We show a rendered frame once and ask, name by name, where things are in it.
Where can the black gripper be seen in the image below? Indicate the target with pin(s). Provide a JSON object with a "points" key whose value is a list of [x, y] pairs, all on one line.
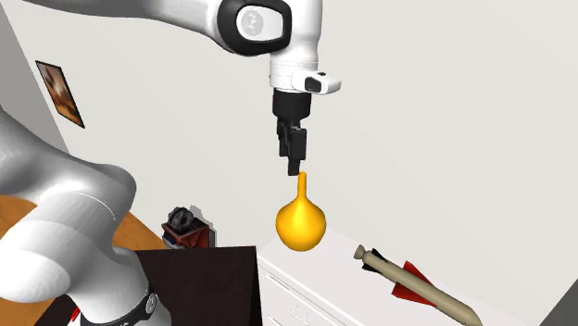
{"points": [[291, 104]]}

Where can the yellow bulb-shaped vase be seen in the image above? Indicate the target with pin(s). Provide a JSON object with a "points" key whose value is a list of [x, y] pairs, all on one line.
{"points": [[300, 225]]}

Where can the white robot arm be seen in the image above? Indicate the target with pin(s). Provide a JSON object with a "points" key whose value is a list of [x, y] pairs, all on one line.
{"points": [[58, 225]]}

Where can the red box with black gear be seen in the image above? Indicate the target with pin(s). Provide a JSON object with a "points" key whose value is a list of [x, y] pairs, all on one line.
{"points": [[187, 230]]}

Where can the white chest of drawers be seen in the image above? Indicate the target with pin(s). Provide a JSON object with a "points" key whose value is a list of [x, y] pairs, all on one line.
{"points": [[329, 275]]}

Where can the dark robot stand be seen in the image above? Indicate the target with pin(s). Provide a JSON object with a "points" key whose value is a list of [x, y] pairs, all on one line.
{"points": [[203, 284]]}

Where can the beige toy rocket red fins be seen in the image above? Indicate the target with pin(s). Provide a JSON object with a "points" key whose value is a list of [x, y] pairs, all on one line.
{"points": [[420, 284]]}

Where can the brown framed wall picture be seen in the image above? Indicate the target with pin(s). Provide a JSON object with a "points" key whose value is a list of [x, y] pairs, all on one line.
{"points": [[61, 92]]}

